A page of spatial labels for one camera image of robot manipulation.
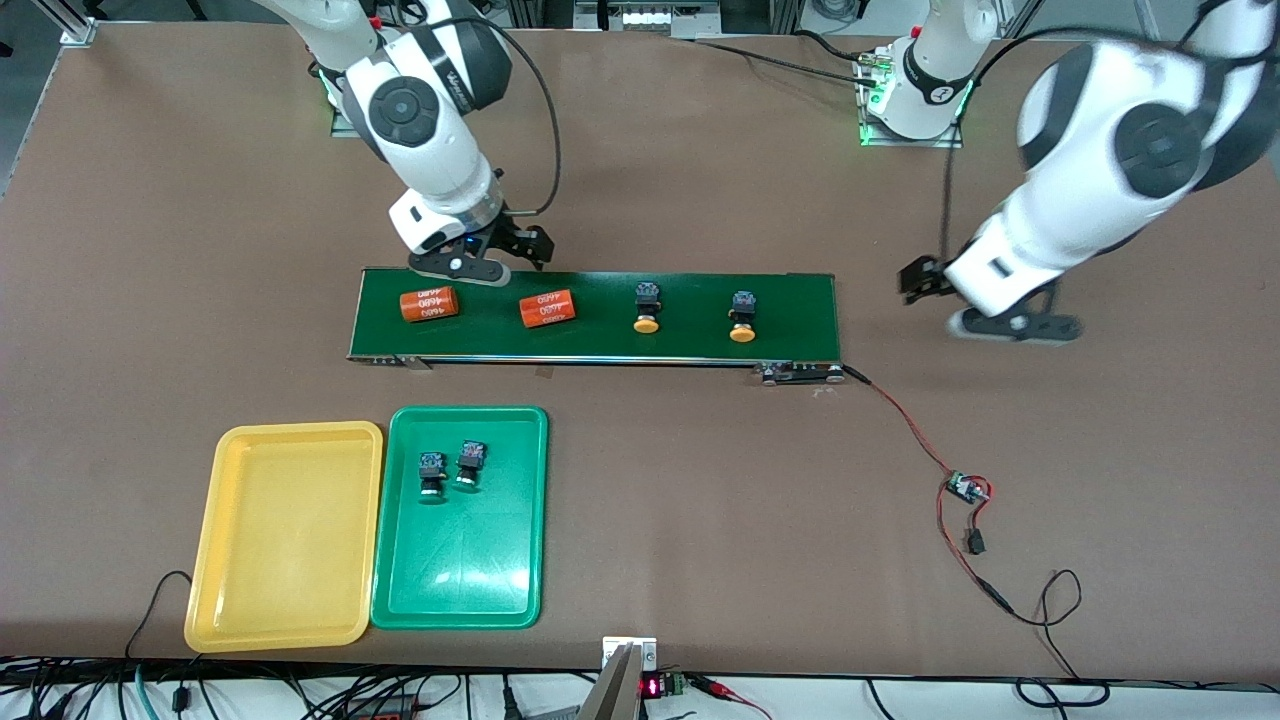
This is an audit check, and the orange cylinder white print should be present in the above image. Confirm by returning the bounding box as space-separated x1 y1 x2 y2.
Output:
400 286 460 323
519 289 579 328

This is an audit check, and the green conveyor belt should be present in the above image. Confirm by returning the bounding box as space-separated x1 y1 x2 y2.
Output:
347 268 846 386

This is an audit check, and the lit electronic device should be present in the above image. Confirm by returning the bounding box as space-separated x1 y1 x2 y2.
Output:
572 0 723 41

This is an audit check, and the green plastic tray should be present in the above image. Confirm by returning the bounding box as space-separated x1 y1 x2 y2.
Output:
370 405 550 630

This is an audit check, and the yellow plastic tray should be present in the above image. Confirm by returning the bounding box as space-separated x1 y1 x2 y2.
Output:
184 421 385 653

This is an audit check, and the red clip lead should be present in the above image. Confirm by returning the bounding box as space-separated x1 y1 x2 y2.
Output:
690 676 773 720

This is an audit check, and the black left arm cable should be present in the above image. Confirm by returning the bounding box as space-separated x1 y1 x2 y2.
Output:
940 30 1111 266

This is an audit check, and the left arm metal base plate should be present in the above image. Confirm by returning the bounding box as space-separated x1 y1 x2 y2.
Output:
858 50 966 149

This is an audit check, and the black arm base cable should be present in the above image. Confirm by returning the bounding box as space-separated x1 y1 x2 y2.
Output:
690 30 881 86

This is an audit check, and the thin black looped cable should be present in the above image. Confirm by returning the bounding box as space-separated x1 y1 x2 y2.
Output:
1005 568 1111 709

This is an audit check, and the silver camera mount bracket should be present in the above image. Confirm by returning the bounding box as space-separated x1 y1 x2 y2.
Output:
575 636 659 720

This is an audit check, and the aluminium frame profile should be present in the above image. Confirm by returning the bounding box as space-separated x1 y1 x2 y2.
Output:
28 0 98 48

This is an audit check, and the black cable beside tray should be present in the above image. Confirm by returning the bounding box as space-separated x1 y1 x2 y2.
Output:
125 570 196 661

